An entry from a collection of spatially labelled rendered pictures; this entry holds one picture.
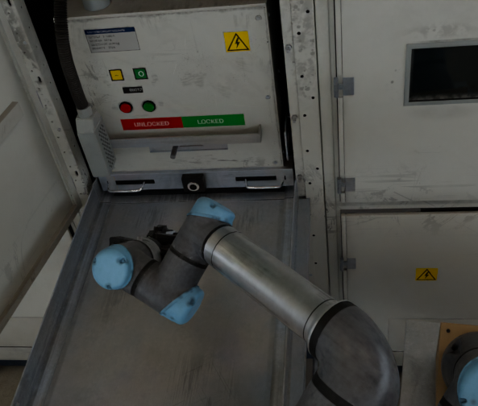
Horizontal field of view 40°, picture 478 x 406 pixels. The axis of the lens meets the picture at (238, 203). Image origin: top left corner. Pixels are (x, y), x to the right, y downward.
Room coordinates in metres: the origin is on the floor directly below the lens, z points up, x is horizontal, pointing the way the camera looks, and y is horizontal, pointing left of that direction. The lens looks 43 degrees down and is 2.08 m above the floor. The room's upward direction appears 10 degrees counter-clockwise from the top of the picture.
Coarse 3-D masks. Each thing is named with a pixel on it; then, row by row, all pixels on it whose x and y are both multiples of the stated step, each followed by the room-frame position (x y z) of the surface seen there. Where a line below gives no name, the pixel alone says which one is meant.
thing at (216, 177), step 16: (288, 160) 1.35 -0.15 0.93; (128, 176) 1.41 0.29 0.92; (144, 176) 1.40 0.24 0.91; (160, 176) 1.39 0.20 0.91; (176, 176) 1.38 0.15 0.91; (208, 176) 1.36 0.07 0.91; (224, 176) 1.35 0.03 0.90; (240, 176) 1.34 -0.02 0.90; (256, 176) 1.34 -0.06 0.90; (272, 176) 1.33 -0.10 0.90; (288, 176) 1.32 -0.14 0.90
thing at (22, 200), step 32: (0, 32) 1.42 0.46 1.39; (0, 64) 1.38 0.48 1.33; (0, 96) 1.35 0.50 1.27; (32, 96) 1.40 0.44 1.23; (0, 128) 1.28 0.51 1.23; (32, 128) 1.40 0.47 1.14; (0, 160) 1.27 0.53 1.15; (32, 160) 1.35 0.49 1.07; (0, 192) 1.23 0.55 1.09; (32, 192) 1.31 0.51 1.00; (64, 192) 1.41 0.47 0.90; (0, 224) 1.19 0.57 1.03; (32, 224) 1.27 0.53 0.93; (64, 224) 1.33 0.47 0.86; (0, 256) 1.14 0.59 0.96; (32, 256) 1.22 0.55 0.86; (0, 288) 1.10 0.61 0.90; (0, 320) 1.05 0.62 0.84
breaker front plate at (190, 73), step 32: (160, 32) 1.38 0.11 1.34; (192, 32) 1.37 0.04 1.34; (224, 32) 1.35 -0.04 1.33; (256, 32) 1.34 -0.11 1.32; (96, 64) 1.42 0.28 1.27; (128, 64) 1.41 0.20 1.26; (160, 64) 1.39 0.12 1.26; (192, 64) 1.37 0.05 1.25; (224, 64) 1.36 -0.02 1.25; (256, 64) 1.34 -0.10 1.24; (96, 96) 1.43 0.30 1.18; (128, 96) 1.41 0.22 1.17; (160, 96) 1.39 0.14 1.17; (192, 96) 1.38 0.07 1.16; (224, 96) 1.36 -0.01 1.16; (256, 96) 1.34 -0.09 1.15; (192, 128) 1.38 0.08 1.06; (224, 128) 1.36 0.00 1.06; (256, 128) 1.34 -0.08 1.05; (128, 160) 1.42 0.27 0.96; (160, 160) 1.40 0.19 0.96; (192, 160) 1.38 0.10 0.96; (224, 160) 1.36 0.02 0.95; (256, 160) 1.35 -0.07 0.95
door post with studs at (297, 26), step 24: (288, 0) 1.28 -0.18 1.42; (288, 24) 1.28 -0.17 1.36; (312, 24) 1.27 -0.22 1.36; (288, 48) 1.27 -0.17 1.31; (312, 48) 1.27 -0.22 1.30; (288, 72) 1.29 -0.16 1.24; (312, 72) 1.27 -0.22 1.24; (288, 96) 1.29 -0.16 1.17; (312, 96) 1.27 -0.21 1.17; (312, 120) 1.27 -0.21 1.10; (312, 144) 1.27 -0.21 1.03; (312, 168) 1.27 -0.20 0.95; (312, 192) 1.27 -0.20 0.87; (312, 216) 1.27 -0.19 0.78
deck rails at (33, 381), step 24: (96, 216) 1.35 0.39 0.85; (288, 216) 1.22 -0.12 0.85; (72, 240) 1.20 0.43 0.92; (96, 240) 1.26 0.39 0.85; (288, 240) 1.13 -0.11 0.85; (72, 264) 1.16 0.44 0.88; (288, 264) 1.06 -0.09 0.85; (72, 288) 1.10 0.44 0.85; (48, 312) 0.99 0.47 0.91; (72, 312) 1.03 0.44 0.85; (48, 336) 0.95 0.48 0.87; (288, 336) 0.82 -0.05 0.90; (48, 360) 0.90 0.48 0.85; (288, 360) 0.78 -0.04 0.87; (24, 384) 0.82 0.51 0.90; (48, 384) 0.84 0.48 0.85; (288, 384) 0.73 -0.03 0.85
